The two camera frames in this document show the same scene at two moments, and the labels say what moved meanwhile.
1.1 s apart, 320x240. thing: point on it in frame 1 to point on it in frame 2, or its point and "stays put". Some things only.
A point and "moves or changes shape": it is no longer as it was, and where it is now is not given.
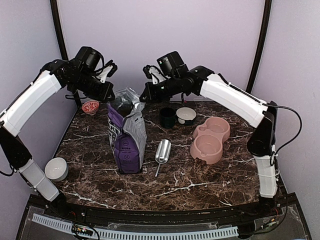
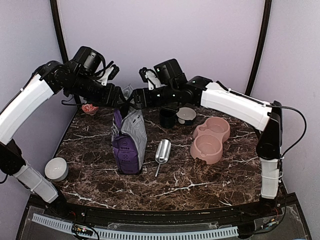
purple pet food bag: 126,121 moves or changes shape
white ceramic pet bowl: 185,113 stays put
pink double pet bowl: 208,139 stays put
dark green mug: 167,115 stays put
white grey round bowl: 57,169 stays put
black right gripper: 151,96 to 137,93
